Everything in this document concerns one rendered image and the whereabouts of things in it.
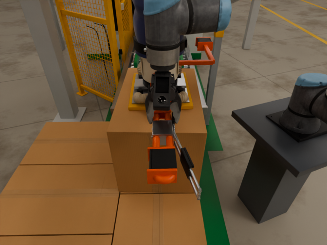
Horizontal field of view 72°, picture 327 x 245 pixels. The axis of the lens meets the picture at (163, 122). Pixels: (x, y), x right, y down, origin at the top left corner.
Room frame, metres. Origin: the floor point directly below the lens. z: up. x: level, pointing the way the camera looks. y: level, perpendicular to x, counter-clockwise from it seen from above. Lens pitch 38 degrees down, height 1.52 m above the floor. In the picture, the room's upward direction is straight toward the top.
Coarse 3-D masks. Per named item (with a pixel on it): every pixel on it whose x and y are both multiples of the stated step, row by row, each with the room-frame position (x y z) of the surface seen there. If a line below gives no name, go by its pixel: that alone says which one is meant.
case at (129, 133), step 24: (192, 72) 1.21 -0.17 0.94; (120, 96) 0.95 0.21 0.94; (192, 96) 0.95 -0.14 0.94; (120, 120) 0.75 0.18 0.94; (144, 120) 0.75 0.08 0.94; (192, 120) 0.75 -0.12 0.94; (120, 144) 0.68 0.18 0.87; (144, 144) 0.68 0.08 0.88; (192, 144) 0.67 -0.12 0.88; (120, 168) 0.68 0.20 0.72; (144, 168) 0.68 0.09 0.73; (192, 168) 0.67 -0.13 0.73; (192, 192) 0.67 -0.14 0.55
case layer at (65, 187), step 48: (48, 144) 1.03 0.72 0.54; (96, 144) 1.03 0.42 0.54; (48, 192) 0.68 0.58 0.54; (96, 192) 0.68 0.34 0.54; (144, 192) 0.68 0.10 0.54; (0, 240) 0.44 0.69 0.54; (48, 240) 0.44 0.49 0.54; (96, 240) 0.44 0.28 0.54; (144, 240) 0.44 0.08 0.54; (192, 240) 0.44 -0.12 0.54
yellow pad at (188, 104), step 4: (184, 72) 1.16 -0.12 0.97; (180, 76) 1.06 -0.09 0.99; (184, 76) 1.11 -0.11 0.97; (176, 88) 0.97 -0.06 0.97; (180, 88) 0.93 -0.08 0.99; (184, 88) 0.97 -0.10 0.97; (188, 88) 0.98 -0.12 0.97; (188, 92) 0.95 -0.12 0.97; (188, 96) 0.91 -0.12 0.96; (188, 100) 0.87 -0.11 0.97; (184, 104) 0.84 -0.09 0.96; (188, 104) 0.84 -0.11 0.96; (192, 104) 0.85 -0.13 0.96; (184, 108) 0.83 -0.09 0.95; (188, 108) 0.83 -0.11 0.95; (192, 108) 0.83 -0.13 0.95
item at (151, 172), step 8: (152, 152) 0.42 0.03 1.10; (160, 152) 0.42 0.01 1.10; (168, 152) 0.42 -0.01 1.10; (152, 160) 0.39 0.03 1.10; (160, 160) 0.39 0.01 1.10; (168, 160) 0.39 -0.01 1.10; (152, 168) 0.36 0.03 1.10; (160, 168) 0.36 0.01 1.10; (168, 168) 0.36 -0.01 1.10; (176, 168) 0.36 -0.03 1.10; (152, 176) 0.35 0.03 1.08; (176, 176) 0.36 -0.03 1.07
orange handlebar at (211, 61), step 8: (208, 48) 1.20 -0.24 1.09; (208, 56) 1.11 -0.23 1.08; (184, 64) 1.03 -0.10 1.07; (192, 64) 1.03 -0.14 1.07; (200, 64) 1.03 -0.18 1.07; (208, 64) 1.04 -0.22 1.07; (160, 112) 0.61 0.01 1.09; (168, 112) 0.61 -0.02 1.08; (168, 136) 0.50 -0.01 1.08; (152, 144) 0.47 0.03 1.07; (168, 144) 0.46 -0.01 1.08; (160, 176) 0.35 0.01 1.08; (168, 176) 0.35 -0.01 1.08
